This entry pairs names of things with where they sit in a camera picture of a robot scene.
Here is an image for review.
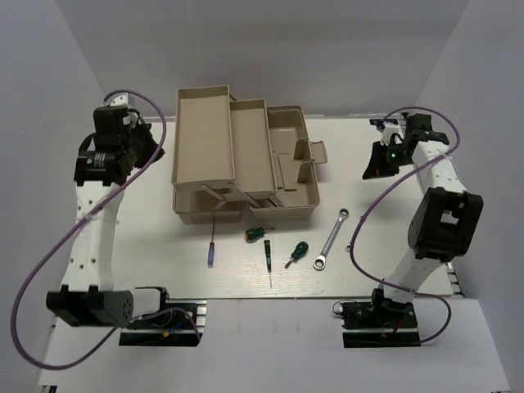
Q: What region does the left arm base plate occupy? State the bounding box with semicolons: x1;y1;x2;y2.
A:
119;299;207;347

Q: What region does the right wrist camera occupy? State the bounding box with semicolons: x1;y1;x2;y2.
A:
369;118;404;147

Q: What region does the large ratchet wrench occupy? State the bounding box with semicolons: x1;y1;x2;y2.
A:
312;208;350;271

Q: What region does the beige plastic toolbox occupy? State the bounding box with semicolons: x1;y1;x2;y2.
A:
171;85;328;224

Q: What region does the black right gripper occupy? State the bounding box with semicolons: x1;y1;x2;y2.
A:
362;140;414;180

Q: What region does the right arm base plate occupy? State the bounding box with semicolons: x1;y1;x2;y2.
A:
332;288;421;349

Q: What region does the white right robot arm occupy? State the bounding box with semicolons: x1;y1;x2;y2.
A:
362;114;484;327

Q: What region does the blue handled long screwdriver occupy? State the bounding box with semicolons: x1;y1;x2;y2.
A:
207;220;215;268

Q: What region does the slim black green precision screwdriver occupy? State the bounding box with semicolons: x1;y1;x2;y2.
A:
264;239;273;289

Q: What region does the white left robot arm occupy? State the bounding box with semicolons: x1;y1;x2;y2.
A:
46;104;173;328

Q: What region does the stubby green handled screwdriver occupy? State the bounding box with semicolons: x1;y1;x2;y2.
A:
284;242;309;269

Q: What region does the stubby green orange-capped screwdriver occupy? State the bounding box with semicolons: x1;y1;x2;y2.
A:
245;227;275;242

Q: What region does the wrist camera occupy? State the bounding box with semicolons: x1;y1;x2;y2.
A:
108;93;135;109
369;118;404;147

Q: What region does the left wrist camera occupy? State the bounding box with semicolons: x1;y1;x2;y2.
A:
108;93;135;109

